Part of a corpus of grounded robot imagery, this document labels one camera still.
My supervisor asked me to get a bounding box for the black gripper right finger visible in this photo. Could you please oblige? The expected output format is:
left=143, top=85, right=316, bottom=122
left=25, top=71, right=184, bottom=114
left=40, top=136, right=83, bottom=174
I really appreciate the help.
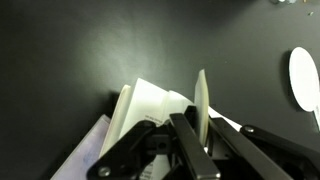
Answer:
left=191, top=117, right=320, bottom=180

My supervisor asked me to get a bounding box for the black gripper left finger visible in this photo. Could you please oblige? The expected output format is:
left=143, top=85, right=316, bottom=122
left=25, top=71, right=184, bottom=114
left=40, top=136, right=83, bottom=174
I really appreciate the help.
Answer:
left=86, top=113, right=221, bottom=180

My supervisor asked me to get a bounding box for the orange cover paperback book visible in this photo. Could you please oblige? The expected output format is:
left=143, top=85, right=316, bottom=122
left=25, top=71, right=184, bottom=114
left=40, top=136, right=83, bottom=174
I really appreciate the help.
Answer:
left=98, top=68, right=243, bottom=180

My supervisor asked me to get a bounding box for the white paper plate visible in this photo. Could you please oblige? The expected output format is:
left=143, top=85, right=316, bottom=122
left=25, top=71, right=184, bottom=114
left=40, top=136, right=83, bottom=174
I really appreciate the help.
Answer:
left=288, top=46, right=320, bottom=131

